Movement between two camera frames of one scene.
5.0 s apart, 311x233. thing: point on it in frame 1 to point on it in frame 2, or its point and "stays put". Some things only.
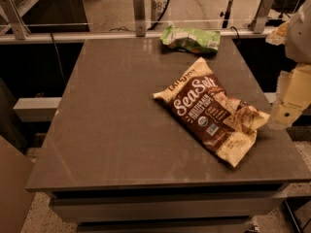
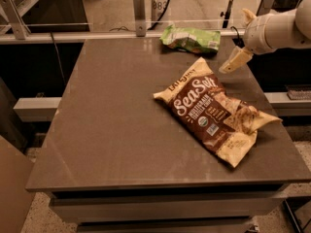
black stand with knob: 227,13 stays put
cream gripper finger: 279,35 to 249,16
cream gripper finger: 293,90 to 237,59
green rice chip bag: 191,40 stays put
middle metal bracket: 139,14 stays put
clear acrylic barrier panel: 144,7 stays put
